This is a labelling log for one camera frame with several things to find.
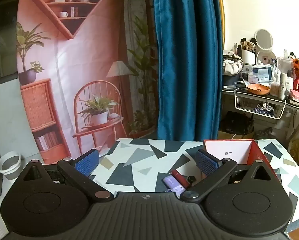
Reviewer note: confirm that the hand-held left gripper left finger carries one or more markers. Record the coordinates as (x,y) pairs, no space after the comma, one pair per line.
(87,162)

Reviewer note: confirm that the printed room scene backdrop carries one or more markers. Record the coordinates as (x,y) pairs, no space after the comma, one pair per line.
(64,67)

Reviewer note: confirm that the white brush holder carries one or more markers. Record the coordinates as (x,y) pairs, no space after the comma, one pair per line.
(247,57)

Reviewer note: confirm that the blue curtain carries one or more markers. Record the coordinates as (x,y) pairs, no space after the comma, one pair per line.
(184,55)

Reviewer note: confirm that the red lipstick tube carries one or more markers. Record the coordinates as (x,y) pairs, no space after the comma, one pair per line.
(177,175)

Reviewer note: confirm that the blue white packet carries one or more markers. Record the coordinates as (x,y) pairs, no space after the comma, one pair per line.
(263,72)

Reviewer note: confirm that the dark crumpled packet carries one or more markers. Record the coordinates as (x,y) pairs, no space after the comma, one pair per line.
(263,108)

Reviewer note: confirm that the white bottle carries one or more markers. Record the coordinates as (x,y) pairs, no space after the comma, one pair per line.
(282,86)

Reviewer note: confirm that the small black object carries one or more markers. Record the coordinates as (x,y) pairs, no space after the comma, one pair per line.
(191,178)

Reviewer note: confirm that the clear acrylic organizer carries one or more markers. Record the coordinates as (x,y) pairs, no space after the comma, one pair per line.
(284,66)

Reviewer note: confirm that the orange bowl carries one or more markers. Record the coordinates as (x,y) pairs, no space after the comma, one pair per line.
(258,89)

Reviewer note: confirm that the red vase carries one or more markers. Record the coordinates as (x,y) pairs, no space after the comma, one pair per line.
(298,83)

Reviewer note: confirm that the purple usb drive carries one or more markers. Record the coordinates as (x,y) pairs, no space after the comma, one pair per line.
(172,182)

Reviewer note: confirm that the bunch of makeup brushes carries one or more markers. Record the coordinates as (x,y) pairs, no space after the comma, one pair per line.
(247,45)

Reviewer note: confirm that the geometric patterned tablecloth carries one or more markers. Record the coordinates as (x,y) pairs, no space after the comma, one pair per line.
(144,155)

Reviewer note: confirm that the dark window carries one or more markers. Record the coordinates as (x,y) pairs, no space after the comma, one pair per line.
(2,42)

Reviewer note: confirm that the cotton swab box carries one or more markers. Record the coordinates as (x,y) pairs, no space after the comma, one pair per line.
(274,88)

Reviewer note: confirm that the dark round container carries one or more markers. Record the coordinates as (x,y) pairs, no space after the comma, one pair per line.
(230,80)

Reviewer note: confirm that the clear plastic jar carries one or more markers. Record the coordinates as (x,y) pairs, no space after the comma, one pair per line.
(253,78)

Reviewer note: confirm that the round white mirror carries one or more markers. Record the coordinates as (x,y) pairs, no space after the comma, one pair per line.
(264,40)

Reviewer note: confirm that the black bag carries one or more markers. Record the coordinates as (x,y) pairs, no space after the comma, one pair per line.
(237,122)

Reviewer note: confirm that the white plastic bucket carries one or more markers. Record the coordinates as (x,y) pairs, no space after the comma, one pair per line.
(9,163)

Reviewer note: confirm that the red cardboard box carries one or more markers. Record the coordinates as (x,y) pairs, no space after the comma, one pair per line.
(229,148)

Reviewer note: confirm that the grey dressing desk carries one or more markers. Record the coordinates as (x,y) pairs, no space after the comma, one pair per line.
(293,106)

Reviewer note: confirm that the grey crumpled bag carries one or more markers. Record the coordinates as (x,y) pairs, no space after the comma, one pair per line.
(264,133)

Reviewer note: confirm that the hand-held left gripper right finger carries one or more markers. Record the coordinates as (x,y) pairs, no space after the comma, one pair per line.
(207,163)

